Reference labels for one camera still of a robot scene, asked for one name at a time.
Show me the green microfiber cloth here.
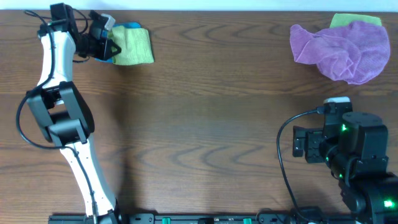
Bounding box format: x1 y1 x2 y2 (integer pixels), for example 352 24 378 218
108 26 154 66

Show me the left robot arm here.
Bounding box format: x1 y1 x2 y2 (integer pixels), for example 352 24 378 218
21 3 128 223

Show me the blue folded cloth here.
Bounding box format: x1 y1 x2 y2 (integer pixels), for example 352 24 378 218
96 22 141 63

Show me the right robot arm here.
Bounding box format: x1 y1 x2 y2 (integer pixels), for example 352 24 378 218
292 100 397 223

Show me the purple crumpled cloth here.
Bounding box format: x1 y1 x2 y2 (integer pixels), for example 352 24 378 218
290 21 391 85

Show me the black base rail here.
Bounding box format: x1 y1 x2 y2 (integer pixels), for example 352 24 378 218
47 213 357 224

